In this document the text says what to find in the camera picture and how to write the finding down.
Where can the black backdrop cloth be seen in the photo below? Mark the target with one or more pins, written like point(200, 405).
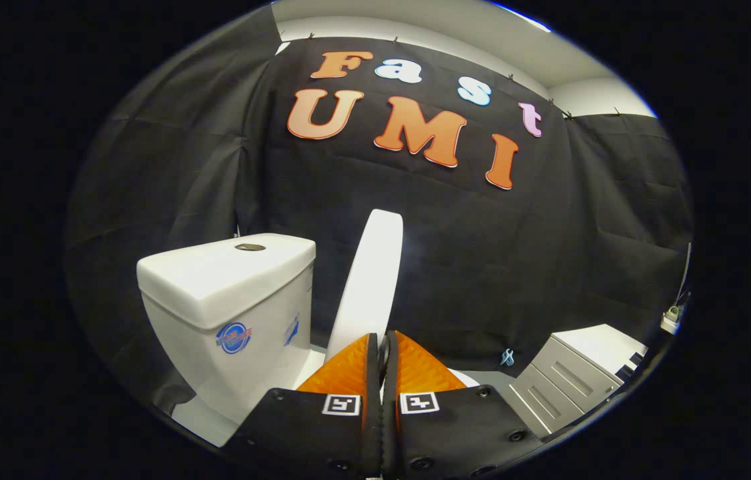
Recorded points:
point(482, 253)

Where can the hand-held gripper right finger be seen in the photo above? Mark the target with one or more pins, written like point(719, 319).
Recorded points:
point(455, 440)

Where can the white ledge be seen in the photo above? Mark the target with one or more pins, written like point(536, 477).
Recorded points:
point(668, 324)

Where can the small blue clip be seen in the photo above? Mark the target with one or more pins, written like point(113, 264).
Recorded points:
point(507, 357)

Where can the flat black item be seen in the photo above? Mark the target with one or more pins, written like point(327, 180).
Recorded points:
point(630, 366)

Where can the yellow-green object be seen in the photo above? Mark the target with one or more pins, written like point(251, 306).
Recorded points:
point(673, 311)

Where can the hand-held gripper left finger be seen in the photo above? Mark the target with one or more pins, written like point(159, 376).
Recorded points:
point(322, 440)

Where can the metal flush button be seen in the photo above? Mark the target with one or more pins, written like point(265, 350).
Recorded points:
point(250, 247)

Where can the white drawer cabinet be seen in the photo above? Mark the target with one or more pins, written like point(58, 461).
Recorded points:
point(575, 373)

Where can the white toilet lid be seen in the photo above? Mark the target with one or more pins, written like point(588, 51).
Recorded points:
point(372, 280)

